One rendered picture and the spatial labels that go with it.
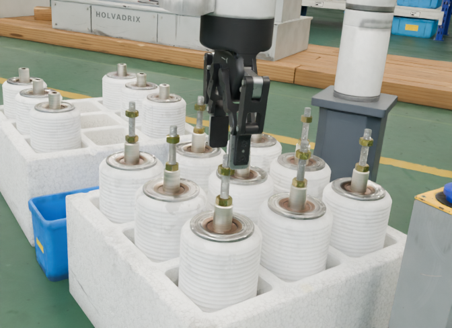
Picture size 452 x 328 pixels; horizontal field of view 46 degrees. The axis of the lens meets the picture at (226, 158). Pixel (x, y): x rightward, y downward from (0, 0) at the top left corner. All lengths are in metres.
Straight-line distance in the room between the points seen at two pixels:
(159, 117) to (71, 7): 2.28
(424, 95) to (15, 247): 1.88
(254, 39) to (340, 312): 0.38
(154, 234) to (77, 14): 2.72
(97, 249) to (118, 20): 2.47
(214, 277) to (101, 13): 2.73
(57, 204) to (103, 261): 0.28
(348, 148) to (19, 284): 0.66
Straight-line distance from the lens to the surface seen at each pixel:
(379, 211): 0.76
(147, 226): 0.70
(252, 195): 0.75
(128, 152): 0.80
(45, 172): 1.05
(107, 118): 1.32
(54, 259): 0.97
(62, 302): 0.95
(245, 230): 0.62
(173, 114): 1.15
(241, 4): 0.52
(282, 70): 2.65
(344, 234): 0.76
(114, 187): 0.79
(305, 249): 0.68
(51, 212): 1.04
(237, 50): 0.53
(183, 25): 2.94
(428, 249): 0.63
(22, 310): 0.94
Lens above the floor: 0.54
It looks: 20 degrees down
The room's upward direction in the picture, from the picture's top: 4 degrees clockwise
